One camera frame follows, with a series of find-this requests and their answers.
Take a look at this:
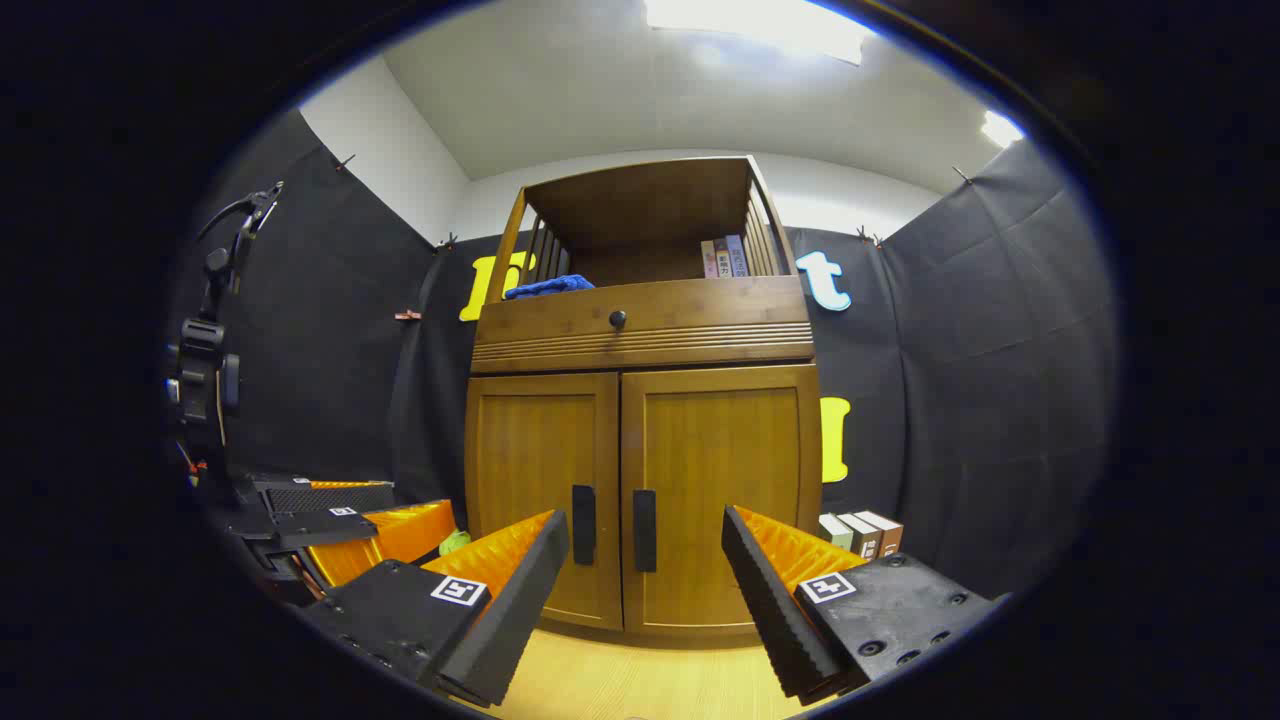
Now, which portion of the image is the wooden drawer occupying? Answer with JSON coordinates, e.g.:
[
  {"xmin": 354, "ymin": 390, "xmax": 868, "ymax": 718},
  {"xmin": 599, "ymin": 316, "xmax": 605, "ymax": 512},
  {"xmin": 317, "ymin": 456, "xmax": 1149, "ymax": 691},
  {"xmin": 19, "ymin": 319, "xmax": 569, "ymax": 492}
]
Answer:
[{"xmin": 470, "ymin": 277, "xmax": 816, "ymax": 376}]

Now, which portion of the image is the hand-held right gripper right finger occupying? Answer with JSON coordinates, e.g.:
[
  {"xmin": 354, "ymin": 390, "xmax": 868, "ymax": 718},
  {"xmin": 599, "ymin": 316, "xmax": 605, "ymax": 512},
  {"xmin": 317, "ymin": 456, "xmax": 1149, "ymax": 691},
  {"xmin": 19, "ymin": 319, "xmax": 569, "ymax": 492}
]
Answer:
[{"xmin": 722, "ymin": 505, "xmax": 1006, "ymax": 706}]

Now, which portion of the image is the dark spine book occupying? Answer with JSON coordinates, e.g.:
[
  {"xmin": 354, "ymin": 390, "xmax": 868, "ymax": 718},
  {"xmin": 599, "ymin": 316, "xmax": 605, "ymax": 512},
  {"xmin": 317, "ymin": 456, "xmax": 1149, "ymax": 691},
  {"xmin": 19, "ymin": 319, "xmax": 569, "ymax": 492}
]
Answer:
[{"xmin": 838, "ymin": 512, "xmax": 882, "ymax": 560}]

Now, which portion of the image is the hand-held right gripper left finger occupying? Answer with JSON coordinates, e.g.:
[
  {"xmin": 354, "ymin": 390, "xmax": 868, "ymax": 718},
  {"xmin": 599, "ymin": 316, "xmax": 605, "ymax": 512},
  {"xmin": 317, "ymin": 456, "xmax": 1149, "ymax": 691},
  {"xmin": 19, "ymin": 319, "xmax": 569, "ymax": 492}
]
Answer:
[{"xmin": 300, "ymin": 508, "xmax": 571, "ymax": 709}]

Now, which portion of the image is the brown spine book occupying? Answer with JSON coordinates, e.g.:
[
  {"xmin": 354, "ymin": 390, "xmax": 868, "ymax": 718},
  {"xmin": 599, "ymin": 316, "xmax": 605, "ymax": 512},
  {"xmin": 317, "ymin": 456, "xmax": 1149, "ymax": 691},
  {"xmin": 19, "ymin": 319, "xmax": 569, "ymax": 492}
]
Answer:
[{"xmin": 855, "ymin": 510, "xmax": 905, "ymax": 558}]

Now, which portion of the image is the blue cloth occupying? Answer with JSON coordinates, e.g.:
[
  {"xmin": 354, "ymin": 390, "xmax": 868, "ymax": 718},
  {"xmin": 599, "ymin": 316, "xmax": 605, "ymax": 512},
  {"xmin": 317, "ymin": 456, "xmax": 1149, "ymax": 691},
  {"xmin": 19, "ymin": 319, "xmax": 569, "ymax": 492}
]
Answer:
[{"xmin": 503, "ymin": 274, "xmax": 596, "ymax": 301}]

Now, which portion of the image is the wooden double-door shoe cabinet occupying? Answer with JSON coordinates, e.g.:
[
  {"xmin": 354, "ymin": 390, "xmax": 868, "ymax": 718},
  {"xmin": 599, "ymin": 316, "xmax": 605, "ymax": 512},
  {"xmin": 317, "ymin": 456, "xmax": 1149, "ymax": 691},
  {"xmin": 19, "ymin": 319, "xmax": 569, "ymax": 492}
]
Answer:
[{"xmin": 463, "ymin": 155, "xmax": 826, "ymax": 648}]

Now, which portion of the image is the black backdrop cloth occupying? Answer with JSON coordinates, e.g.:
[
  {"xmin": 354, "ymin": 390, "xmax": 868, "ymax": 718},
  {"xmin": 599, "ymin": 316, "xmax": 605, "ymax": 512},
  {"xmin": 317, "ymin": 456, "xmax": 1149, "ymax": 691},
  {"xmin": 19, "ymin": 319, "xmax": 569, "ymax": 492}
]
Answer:
[{"xmin": 168, "ymin": 108, "xmax": 1118, "ymax": 603}]

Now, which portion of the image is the wooden cabinet door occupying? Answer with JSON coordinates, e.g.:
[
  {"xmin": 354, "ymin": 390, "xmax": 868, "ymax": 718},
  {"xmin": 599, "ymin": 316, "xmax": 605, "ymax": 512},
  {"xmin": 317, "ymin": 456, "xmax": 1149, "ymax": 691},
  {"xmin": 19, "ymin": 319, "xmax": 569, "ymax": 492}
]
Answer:
[
  {"xmin": 465, "ymin": 372, "xmax": 624, "ymax": 633},
  {"xmin": 620, "ymin": 364, "xmax": 824, "ymax": 641}
]

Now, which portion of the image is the small ceiling light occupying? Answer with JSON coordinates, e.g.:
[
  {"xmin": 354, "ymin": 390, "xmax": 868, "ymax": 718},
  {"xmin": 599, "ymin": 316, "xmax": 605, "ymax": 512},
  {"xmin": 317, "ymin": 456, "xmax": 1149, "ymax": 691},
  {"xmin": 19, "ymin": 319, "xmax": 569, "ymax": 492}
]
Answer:
[{"xmin": 980, "ymin": 109, "xmax": 1027, "ymax": 150}]

